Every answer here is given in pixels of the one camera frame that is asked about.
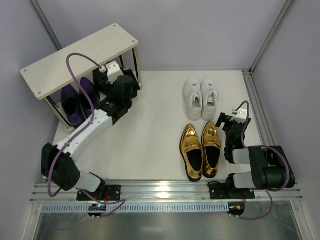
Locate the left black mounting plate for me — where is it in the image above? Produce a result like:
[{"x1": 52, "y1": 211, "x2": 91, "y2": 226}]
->
[{"x1": 87, "y1": 183, "x2": 121, "y2": 202}]

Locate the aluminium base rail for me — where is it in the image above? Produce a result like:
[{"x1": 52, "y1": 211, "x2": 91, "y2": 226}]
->
[{"x1": 29, "y1": 180, "x2": 304, "y2": 204}]

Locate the black loafer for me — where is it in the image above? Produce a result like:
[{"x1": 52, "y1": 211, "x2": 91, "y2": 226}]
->
[
  {"x1": 92, "y1": 68, "x2": 110, "y2": 95},
  {"x1": 122, "y1": 67, "x2": 140, "y2": 91}
]

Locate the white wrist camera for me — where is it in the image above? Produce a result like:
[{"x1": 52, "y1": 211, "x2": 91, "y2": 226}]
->
[
  {"x1": 98, "y1": 61, "x2": 124, "y2": 85},
  {"x1": 230, "y1": 108, "x2": 248, "y2": 124}
]

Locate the black mounting plate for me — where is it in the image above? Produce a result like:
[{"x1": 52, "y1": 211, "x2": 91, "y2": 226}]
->
[
  {"x1": 87, "y1": 183, "x2": 121, "y2": 202},
  {"x1": 207, "y1": 181, "x2": 255, "y2": 200}
]

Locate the gold loafer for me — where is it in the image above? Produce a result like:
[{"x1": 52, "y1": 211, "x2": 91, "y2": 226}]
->
[
  {"x1": 201, "y1": 121, "x2": 222, "y2": 179},
  {"x1": 179, "y1": 123, "x2": 203, "y2": 182}
]

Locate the purple loafer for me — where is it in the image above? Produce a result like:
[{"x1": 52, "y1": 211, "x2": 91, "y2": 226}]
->
[
  {"x1": 61, "y1": 85, "x2": 85, "y2": 129},
  {"x1": 79, "y1": 77, "x2": 100, "y2": 119}
]

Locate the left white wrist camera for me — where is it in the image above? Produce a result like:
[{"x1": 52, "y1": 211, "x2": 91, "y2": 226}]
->
[{"x1": 98, "y1": 61, "x2": 124, "y2": 85}]

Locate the left white sneaker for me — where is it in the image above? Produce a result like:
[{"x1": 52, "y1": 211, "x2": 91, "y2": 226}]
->
[{"x1": 183, "y1": 78, "x2": 203, "y2": 121}]

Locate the left aluminium frame post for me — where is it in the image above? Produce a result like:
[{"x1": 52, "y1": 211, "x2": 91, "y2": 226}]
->
[{"x1": 29, "y1": 0, "x2": 63, "y2": 51}]

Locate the right aluminium floor rail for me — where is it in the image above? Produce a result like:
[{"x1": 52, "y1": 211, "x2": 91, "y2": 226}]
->
[{"x1": 242, "y1": 69, "x2": 276, "y2": 146}]

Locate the black controller board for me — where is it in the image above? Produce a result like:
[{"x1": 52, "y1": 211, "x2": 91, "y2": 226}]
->
[
  {"x1": 88, "y1": 203, "x2": 107, "y2": 220},
  {"x1": 227, "y1": 204, "x2": 245, "y2": 219}
]

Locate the left black controller board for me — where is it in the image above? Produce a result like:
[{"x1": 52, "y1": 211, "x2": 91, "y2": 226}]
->
[{"x1": 88, "y1": 203, "x2": 107, "y2": 220}]

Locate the white sneaker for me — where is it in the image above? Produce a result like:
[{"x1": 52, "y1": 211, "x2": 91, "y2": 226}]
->
[
  {"x1": 183, "y1": 78, "x2": 203, "y2": 121},
  {"x1": 201, "y1": 78, "x2": 220, "y2": 121}
]

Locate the aluminium frame post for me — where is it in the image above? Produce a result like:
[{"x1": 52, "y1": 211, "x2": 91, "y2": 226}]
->
[
  {"x1": 29, "y1": 0, "x2": 63, "y2": 51},
  {"x1": 249, "y1": 0, "x2": 297, "y2": 75}
]

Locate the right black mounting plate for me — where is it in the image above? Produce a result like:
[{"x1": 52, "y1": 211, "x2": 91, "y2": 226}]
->
[{"x1": 207, "y1": 181, "x2": 255, "y2": 200}]

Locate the white two-tier shoe shelf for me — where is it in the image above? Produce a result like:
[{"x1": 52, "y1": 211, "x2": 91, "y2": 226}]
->
[{"x1": 20, "y1": 23, "x2": 140, "y2": 130}]

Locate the right black controller board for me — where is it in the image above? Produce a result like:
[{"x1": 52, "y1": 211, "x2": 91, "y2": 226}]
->
[{"x1": 227, "y1": 204, "x2": 245, "y2": 219}]

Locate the right aluminium frame post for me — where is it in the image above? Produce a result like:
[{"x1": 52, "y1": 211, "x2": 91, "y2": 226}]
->
[{"x1": 249, "y1": 0, "x2": 297, "y2": 75}]

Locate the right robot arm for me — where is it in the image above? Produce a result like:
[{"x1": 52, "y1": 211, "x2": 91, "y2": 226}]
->
[{"x1": 216, "y1": 112, "x2": 296, "y2": 199}]

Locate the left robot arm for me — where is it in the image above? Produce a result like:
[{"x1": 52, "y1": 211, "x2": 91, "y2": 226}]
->
[{"x1": 41, "y1": 71, "x2": 140, "y2": 195}]

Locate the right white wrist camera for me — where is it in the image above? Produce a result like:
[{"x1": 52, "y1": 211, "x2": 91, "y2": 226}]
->
[{"x1": 230, "y1": 108, "x2": 248, "y2": 124}]

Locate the right white sneaker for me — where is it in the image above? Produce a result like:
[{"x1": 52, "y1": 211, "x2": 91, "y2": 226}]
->
[{"x1": 201, "y1": 78, "x2": 220, "y2": 121}]

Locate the slotted grey cable duct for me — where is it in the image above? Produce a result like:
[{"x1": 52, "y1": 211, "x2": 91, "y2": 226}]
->
[{"x1": 41, "y1": 202, "x2": 229, "y2": 214}]

